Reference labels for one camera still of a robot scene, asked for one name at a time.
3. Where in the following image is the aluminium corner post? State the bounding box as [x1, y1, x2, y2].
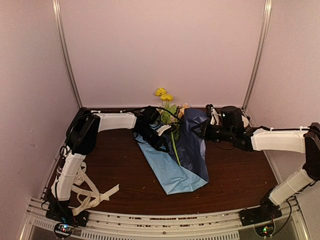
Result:
[242, 0, 273, 112]
[52, 0, 83, 108]

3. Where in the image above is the front aluminium rail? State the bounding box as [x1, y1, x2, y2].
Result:
[24, 194, 308, 240]

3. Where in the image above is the left aluminium corner post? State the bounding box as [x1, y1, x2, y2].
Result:
[52, 0, 83, 108]

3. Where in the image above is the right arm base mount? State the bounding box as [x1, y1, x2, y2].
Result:
[238, 195, 287, 238]

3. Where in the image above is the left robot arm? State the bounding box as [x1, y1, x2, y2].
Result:
[48, 106, 181, 202]

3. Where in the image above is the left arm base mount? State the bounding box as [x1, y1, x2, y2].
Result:
[45, 193, 89, 240]

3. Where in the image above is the right aluminium corner post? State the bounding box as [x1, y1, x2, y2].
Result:
[242, 0, 273, 112]

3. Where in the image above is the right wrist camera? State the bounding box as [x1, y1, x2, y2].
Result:
[205, 104, 222, 126]

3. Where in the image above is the white ceramic bowl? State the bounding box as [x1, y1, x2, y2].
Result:
[241, 115, 250, 129]

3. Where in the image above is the blue wrapping paper sheet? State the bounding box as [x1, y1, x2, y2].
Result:
[137, 108, 210, 195]

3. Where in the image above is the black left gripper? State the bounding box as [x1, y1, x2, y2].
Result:
[136, 125, 169, 153]

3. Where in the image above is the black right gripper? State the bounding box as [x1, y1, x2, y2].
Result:
[191, 120, 235, 143]

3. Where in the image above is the cream printed ribbon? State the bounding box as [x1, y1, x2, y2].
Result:
[71, 162, 120, 216]

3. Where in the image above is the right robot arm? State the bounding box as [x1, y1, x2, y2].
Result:
[191, 104, 320, 221]

